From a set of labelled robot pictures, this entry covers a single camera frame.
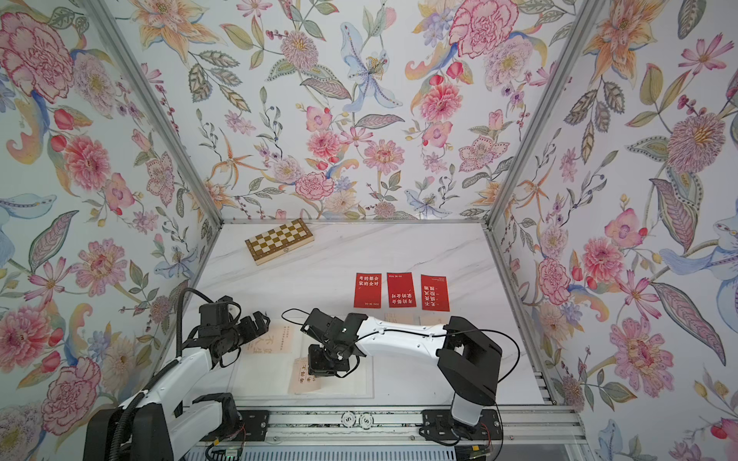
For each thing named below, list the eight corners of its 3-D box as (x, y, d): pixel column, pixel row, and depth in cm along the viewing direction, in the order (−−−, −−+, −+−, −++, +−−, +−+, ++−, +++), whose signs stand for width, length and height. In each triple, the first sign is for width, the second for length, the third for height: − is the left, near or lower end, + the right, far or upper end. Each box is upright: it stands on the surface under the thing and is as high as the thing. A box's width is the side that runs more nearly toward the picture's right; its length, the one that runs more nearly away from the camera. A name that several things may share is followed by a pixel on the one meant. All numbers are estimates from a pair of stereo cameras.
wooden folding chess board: (257, 266, 108) (255, 263, 106) (245, 244, 115) (244, 240, 113) (315, 239, 116) (315, 236, 115) (301, 220, 123) (300, 216, 122)
